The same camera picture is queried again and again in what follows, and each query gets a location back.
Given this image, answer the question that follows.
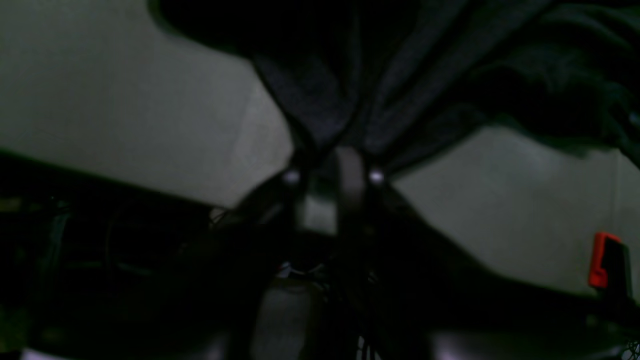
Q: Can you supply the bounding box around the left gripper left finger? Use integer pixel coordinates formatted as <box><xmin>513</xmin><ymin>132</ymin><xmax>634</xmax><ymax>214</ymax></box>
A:
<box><xmin>210</xmin><ymin>162</ymin><xmax>309</xmax><ymax>261</ymax></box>

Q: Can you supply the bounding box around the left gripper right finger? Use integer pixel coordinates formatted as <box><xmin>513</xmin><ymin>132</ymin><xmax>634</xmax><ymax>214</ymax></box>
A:
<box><xmin>361</xmin><ymin>156</ymin><xmax>481</xmax><ymax>281</ymax></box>

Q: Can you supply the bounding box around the black t-shirt with colourful print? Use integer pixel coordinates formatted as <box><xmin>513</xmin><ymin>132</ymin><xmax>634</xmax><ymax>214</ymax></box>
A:
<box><xmin>150</xmin><ymin>0</ymin><xmax>639</xmax><ymax>173</ymax></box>

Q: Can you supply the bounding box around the grey-green table cloth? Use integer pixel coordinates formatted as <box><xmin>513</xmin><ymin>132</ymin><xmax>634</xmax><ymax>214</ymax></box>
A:
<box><xmin>0</xmin><ymin>0</ymin><xmax>639</xmax><ymax>296</ymax></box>

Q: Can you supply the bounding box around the right orange-black table clamp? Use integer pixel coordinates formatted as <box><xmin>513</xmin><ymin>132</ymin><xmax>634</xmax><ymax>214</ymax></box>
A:
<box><xmin>588</xmin><ymin>232</ymin><xmax>633</xmax><ymax>300</ymax></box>

